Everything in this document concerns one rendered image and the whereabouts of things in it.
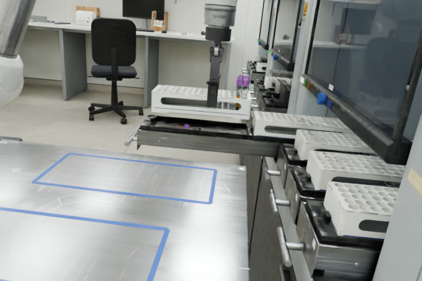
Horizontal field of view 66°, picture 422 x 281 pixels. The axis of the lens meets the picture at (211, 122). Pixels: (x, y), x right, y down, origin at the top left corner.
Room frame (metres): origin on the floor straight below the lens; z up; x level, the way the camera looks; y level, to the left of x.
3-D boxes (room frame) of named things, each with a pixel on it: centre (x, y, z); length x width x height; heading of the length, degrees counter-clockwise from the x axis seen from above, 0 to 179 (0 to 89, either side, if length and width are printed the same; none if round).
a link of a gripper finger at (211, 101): (0.93, 0.00, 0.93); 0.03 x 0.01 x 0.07; 89
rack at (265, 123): (0.98, -0.28, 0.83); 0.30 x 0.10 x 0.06; 88
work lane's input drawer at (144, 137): (0.98, -0.10, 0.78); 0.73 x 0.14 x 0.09; 88
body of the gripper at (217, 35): (0.99, 0.00, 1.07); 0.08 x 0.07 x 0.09; 179
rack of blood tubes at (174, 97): (0.99, 0.03, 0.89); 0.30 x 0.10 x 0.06; 89
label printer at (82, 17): (4.20, 1.65, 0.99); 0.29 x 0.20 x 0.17; 6
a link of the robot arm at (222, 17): (0.99, 0.00, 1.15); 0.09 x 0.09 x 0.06
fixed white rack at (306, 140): (0.82, -0.39, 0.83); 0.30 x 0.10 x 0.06; 88
